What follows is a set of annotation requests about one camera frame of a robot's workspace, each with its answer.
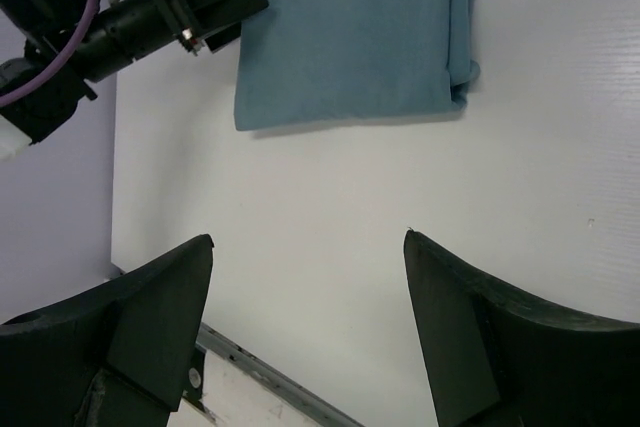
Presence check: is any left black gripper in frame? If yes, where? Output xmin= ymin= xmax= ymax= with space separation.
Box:
xmin=70 ymin=0 xmax=269 ymax=82

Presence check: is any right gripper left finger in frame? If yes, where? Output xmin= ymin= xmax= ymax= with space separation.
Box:
xmin=1 ymin=234 xmax=214 ymax=426

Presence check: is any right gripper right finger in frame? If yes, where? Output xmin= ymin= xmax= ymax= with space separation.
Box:
xmin=403 ymin=230 xmax=639 ymax=426

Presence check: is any teal t shirt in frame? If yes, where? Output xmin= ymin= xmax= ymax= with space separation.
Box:
xmin=234 ymin=0 xmax=480 ymax=131

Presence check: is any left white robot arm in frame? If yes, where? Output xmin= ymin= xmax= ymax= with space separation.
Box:
xmin=1 ymin=0 xmax=269 ymax=160

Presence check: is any aluminium right side rail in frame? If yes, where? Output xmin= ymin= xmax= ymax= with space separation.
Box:
xmin=104 ymin=266 xmax=366 ymax=427

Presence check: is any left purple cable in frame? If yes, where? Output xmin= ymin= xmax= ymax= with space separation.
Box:
xmin=0 ymin=0 xmax=101 ymax=108

